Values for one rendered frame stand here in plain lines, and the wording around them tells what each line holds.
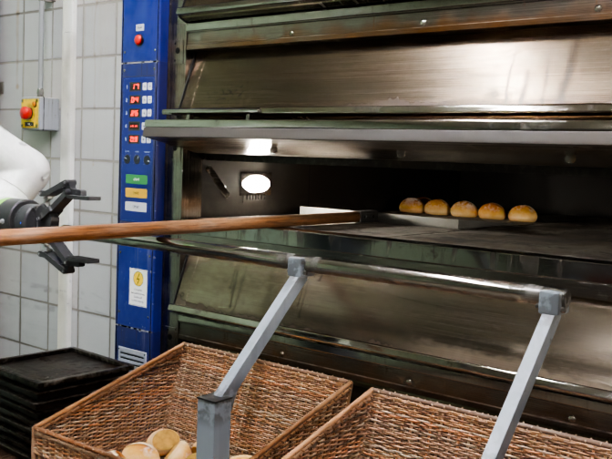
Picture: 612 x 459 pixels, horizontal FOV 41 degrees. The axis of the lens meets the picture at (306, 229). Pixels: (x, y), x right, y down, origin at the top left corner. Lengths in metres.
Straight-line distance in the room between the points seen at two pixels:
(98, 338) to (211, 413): 1.22
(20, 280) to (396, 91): 1.53
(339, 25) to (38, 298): 1.39
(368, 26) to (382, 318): 0.65
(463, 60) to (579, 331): 0.60
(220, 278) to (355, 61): 0.67
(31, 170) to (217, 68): 0.57
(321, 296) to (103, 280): 0.80
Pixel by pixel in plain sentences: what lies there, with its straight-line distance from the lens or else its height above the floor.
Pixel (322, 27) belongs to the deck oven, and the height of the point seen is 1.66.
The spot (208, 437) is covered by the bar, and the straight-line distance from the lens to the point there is 1.40.
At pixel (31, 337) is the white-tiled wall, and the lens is 2.85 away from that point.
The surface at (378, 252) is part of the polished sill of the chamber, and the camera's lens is 1.86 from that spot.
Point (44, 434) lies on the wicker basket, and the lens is 1.96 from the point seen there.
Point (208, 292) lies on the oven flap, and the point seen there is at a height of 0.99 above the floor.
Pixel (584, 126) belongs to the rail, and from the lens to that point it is 1.50.
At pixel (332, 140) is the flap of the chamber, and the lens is 1.75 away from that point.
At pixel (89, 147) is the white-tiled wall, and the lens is 2.56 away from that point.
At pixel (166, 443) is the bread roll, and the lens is 2.17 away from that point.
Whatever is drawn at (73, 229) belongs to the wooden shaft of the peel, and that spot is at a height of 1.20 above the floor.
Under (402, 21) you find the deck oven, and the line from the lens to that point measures 1.86.
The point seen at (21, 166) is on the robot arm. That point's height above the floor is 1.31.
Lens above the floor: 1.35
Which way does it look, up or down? 5 degrees down
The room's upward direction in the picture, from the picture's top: 2 degrees clockwise
